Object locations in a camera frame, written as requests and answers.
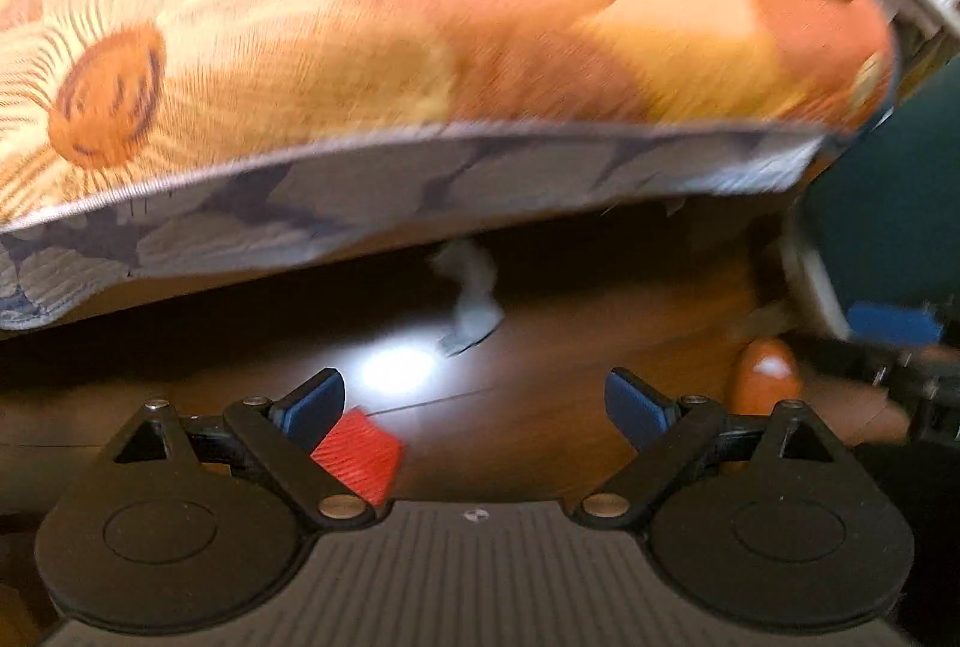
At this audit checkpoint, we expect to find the white sock under bed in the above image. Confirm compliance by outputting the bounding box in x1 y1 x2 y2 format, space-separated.
431 239 505 358

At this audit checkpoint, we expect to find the orange floral bed quilt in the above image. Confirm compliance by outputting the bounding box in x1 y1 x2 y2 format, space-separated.
2 0 900 333

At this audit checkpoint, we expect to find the dark teal trash bin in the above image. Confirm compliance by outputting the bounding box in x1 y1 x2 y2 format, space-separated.
781 60 958 343

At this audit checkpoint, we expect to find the orange right slipper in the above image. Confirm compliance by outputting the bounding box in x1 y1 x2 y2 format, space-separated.
724 338 802 416

